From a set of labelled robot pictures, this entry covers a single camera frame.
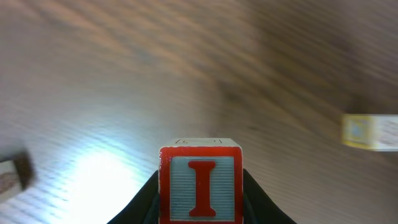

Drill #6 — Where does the white yellow-sided K block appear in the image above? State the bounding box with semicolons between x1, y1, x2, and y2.
341;114;397;152

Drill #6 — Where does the white block red bottom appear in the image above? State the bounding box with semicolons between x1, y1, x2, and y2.
1;155;34;203

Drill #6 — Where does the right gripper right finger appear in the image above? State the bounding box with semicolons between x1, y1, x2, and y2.
243;169;297;224

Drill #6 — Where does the red letter I block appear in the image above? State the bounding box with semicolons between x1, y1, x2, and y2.
159;138;243;224

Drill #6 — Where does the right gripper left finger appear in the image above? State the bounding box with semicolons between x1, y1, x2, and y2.
108;171;160;224

